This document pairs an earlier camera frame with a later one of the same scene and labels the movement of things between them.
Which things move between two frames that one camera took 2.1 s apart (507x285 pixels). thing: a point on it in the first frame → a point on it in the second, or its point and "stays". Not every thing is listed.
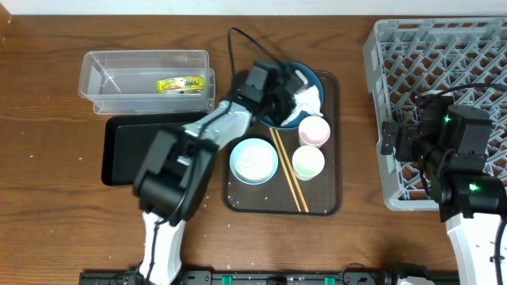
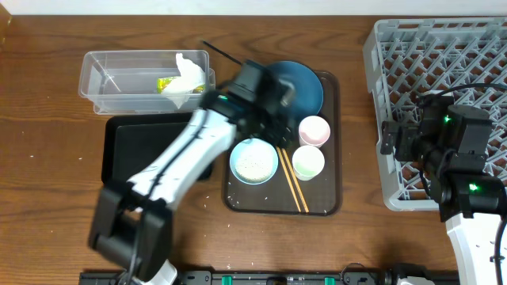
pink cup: x=314 y=131 stays
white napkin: x=307 y=100 → x=192 y=77
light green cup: x=307 y=161 stays
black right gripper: x=407 y=134 stays
